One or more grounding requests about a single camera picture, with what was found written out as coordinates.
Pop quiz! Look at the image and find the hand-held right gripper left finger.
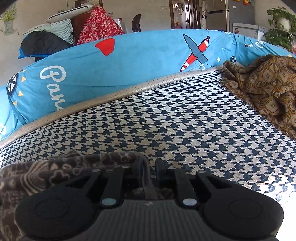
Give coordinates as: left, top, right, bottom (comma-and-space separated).
81, 157, 145, 208

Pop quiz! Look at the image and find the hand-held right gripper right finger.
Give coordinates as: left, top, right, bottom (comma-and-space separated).
155, 158, 223, 208

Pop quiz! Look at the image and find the grey doodle-print fleece jacket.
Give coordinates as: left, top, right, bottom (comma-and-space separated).
0, 149, 174, 241

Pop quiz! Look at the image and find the blue printed sofa cushion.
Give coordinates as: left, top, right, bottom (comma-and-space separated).
0, 29, 296, 142

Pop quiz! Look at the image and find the brown patterned blanket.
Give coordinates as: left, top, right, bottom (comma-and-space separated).
220, 54, 296, 137

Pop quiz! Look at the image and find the dark wooden chair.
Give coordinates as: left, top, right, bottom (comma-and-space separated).
131, 14, 142, 33

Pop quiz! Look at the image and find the red floral cloth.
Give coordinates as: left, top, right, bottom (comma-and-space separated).
77, 6, 125, 45

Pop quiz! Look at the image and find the black cloth with blue lining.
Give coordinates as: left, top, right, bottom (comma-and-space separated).
18, 31, 74, 59

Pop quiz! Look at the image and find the pale green pillow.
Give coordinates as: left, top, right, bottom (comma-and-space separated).
23, 19, 74, 44

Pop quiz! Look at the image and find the white chest freezer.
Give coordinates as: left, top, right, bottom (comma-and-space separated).
232, 22, 269, 42

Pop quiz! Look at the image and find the wooden framed mirror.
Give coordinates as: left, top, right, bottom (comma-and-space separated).
74, 0, 103, 8

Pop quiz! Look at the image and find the white pillow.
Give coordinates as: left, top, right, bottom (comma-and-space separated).
45, 6, 97, 24

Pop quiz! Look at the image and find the silver refrigerator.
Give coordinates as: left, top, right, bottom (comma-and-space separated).
200, 0, 256, 33

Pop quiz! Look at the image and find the wooden door frame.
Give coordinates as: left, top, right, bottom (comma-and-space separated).
168, 0, 201, 30

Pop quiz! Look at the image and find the potted plant wall sticker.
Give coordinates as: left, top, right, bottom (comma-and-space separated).
0, 5, 20, 36

